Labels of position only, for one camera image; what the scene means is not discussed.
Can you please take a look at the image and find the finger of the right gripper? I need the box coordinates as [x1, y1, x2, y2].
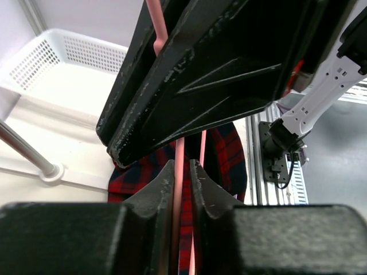
[107, 1, 350, 167]
[95, 0, 190, 147]

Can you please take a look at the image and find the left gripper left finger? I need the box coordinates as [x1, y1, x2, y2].
[1, 160, 174, 274]

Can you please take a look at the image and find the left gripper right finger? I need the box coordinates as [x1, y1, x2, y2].
[190, 160, 366, 274]

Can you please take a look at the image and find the pink wire hanger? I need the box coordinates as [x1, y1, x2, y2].
[145, 0, 208, 275]

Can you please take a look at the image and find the red plaid skirt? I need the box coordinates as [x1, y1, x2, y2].
[108, 122, 248, 274]

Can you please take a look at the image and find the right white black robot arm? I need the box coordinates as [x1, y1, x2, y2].
[96, 1, 366, 167]

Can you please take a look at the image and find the white plastic basket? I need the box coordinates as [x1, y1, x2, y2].
[0, 27, 130, 144]

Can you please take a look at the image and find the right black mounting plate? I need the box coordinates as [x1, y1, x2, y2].
[258, 121, 288, 185]

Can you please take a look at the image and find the metal clothes rack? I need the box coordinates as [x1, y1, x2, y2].
[1, 121, 65, 185]

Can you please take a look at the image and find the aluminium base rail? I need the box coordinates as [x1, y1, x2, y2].
[245, 105, 309, 205]

